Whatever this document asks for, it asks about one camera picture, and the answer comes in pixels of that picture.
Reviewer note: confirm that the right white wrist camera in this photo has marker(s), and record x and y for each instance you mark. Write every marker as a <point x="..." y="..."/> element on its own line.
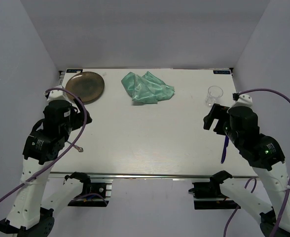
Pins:
<point x="242" y="100"/>

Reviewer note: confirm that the iridescent ornate fork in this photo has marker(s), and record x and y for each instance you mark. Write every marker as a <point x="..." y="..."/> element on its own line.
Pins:
<point x="79" y="149"/>

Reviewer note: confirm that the brown speckled ceramic plate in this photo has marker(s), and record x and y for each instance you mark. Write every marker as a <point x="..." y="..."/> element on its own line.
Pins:
<point x="88" y="86"/>

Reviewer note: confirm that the clear drinking glass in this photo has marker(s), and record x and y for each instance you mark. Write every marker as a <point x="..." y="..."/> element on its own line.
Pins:
<point x="214" y="93"/>

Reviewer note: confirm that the aluminium table edge rail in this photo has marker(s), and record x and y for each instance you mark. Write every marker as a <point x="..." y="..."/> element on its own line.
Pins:
<point x="122" y="175"/>

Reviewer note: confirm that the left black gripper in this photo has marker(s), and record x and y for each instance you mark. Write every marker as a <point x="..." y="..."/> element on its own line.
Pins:
<point x="79" y="116"/>

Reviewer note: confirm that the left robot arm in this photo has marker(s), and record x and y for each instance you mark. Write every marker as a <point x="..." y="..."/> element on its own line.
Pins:
<point x="31" y="216"/>

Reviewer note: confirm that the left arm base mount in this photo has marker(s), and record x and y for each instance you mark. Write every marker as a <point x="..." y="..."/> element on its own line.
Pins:
<point x="93" y="194"/>

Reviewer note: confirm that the left blue table sticker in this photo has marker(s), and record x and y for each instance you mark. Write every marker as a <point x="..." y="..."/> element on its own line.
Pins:
<point x="74" y="71"/>

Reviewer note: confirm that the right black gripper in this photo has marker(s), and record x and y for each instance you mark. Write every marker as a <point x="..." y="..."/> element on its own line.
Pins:
<point x="218" y="111"/>

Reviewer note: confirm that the green satin patterned cloth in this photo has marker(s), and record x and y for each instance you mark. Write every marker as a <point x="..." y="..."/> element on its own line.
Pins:
<point x="147" y="89"/>

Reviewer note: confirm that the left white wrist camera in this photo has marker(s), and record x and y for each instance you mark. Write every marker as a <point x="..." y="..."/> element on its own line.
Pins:
<point x="56" y="94"/>

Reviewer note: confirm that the right blue table sticker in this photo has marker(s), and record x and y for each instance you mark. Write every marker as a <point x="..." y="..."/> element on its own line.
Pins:
<point x="221" y="72"/>

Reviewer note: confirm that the blue table sticker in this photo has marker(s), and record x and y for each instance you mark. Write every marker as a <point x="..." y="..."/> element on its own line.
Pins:
<point x="74" y="71"/>
<point x="221" y="72"/>

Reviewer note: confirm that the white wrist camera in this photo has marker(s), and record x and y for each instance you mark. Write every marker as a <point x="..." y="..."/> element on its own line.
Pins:
<point x="242" y="100"/>
<point x="56" y="94"/>

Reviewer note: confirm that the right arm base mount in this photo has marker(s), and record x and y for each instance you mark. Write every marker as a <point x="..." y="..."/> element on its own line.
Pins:
<point x="207" y="195"/>

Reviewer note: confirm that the purple handled knife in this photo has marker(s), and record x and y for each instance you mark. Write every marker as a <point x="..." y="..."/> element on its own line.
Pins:
<point x="224" y="151"/>

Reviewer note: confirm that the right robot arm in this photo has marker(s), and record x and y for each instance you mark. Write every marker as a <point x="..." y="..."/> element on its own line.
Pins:
<point x="265" y="157"/>

